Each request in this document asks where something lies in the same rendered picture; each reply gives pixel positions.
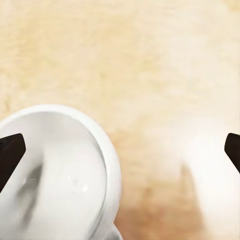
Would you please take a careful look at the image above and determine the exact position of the coffee cup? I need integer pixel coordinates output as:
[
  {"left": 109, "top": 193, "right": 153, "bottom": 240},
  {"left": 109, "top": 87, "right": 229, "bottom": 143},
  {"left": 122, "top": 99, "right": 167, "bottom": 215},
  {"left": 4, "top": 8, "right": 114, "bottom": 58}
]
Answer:
[{"left": 0, "top": 104, "right": 123, "bottom": 240}]

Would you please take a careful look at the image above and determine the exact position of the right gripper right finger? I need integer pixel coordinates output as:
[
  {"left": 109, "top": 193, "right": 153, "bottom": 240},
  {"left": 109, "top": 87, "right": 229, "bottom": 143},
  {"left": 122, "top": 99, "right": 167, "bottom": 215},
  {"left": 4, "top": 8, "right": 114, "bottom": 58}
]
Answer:
[{"left": 224, "top": 133, "right": 240, "bottom": 173}]

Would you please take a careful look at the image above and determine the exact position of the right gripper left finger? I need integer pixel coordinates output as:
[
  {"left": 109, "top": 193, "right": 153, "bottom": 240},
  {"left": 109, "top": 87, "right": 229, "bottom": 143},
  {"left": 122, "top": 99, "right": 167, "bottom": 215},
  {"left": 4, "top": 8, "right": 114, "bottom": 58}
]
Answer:
[{"left": 0, "top": 133, "right": 26, "bottom": 193}]

